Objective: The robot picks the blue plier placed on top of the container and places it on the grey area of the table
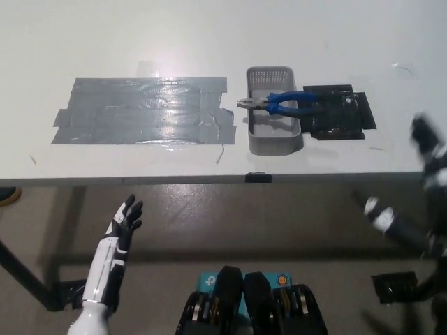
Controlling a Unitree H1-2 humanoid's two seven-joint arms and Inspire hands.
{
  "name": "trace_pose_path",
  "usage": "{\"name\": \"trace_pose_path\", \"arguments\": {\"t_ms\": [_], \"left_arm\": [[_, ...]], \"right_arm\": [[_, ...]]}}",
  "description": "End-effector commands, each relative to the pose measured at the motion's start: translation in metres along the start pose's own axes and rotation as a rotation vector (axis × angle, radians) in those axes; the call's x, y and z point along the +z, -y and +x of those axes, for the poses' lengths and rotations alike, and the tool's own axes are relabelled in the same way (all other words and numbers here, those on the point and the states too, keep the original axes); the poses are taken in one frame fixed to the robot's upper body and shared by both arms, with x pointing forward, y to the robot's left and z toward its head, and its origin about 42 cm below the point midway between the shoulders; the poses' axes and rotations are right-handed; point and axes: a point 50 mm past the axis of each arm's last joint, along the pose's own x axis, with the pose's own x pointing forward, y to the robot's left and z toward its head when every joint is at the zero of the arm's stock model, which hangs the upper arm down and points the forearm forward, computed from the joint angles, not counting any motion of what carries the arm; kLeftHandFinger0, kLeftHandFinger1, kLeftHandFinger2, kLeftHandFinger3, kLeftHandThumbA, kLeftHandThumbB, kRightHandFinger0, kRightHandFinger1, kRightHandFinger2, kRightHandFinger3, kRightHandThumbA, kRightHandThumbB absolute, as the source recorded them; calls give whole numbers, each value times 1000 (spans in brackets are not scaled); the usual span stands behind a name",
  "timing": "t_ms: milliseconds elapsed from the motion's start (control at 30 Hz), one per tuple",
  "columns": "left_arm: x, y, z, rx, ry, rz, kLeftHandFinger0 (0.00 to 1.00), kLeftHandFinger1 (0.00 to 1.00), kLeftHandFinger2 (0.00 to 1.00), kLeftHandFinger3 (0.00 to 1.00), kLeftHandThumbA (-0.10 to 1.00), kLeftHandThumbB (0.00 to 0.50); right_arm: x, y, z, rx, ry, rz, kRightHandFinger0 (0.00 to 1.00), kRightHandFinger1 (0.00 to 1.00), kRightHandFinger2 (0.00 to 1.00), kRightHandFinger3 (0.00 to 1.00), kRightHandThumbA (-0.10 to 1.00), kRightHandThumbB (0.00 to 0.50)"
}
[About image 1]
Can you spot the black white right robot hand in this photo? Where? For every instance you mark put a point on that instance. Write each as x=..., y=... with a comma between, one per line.
x=433, y=195

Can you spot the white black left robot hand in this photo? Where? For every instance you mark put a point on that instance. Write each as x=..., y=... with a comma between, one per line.
x=120, y=223

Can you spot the grey plastic perforated container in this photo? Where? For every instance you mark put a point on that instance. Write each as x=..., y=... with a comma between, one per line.
x=276, y=137

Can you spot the teal cardboard box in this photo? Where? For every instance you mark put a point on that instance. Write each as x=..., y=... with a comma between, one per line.
x=206, y=281

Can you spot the black diagonal table brace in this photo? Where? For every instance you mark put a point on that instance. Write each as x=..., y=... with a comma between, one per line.
x=24, y=268

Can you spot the yellow black round object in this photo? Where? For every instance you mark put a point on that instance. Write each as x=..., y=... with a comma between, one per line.
x=7, y=197

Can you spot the grey duct tape patch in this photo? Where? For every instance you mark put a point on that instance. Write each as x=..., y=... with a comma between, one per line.
x=139, y=115

